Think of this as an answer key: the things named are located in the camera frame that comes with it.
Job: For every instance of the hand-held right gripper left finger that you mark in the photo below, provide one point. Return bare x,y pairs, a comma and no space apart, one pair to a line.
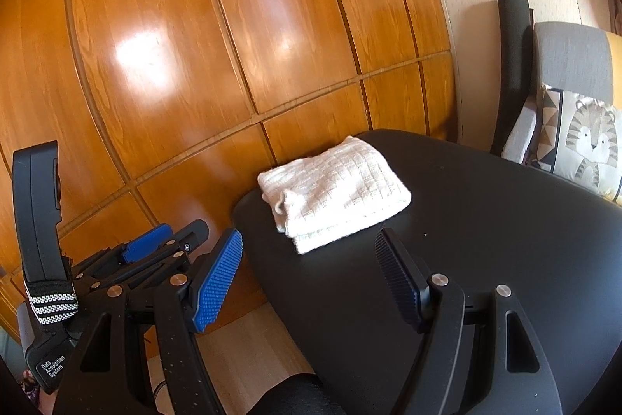
218,279

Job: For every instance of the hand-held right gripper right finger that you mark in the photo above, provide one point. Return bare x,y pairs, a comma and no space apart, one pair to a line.
398,279

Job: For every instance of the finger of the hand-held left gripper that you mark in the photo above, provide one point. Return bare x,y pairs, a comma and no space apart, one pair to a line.
146,242
192,237

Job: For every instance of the white knitted scarf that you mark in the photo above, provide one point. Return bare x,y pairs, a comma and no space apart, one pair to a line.
335,191

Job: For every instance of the black leather massage bed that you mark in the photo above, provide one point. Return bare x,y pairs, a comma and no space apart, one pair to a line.
486,220

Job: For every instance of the dark cloth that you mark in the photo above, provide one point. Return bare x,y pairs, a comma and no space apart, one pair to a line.
296,398

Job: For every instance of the person's floral clothing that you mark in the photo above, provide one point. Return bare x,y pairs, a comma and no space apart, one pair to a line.
30,386

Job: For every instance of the tiger print cushion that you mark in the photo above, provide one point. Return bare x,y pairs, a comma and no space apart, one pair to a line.
588,142

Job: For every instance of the grey yellow blue sofa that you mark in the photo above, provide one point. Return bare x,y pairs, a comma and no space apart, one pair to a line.
568,55

